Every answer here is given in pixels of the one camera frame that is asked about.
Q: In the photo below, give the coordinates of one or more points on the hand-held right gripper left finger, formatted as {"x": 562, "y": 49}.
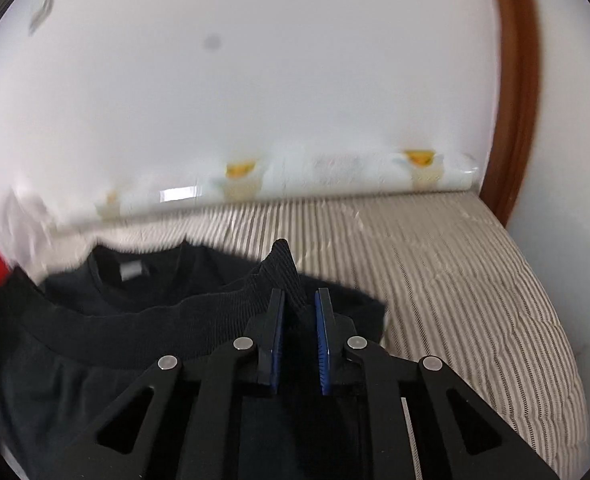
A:
{"x": 276, "y": 350}

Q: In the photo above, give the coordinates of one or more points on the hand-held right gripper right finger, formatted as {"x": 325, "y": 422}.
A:
{"x": 322, "y": 350}

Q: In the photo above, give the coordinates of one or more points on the black sweatshirt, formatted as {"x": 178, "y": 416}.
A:
{"x": 125, "y": 320}

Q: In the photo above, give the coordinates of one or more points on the striped mattress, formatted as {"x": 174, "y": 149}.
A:
{"x": 450, "y": 285}

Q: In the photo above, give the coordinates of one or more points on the white duck print roll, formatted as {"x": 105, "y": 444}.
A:
{"x": 335, "y": 170}

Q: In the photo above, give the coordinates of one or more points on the brown wooden door frame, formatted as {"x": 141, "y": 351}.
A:
{"x": 517, "y": 85}

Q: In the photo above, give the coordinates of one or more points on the white light switch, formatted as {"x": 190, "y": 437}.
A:
{"x": 42, "y": 7}

